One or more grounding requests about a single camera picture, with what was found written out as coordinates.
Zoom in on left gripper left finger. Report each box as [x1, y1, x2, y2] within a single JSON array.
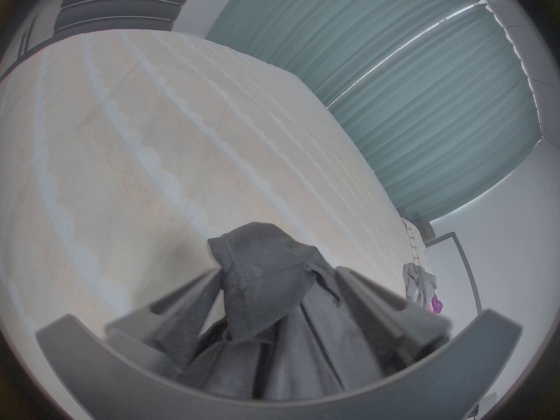
[[104, 269, 225, 380]]

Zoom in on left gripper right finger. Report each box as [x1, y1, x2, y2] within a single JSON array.
[[336, 266, 454, 367]]

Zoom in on black garment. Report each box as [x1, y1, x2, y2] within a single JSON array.
[[177, 222, 396, 404]]

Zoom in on bed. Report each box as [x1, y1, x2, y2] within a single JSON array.
[[0, 29, 483, 366]]

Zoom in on grey garment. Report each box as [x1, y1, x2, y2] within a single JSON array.
[[402, 262, 438, 309]]

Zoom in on white printed pillow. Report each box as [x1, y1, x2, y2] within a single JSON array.
[[402, 218, 428, 271]]

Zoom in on grey bedside table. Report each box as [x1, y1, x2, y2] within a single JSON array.
[[416, 215, 437, 240]]

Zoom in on blue-green curtain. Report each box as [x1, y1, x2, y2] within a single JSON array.
[[205, 0, 487, 106], [327, 2, 544, 223]]

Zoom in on black chest of drawers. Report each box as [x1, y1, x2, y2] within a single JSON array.
[[52, 0, 192, 39]]

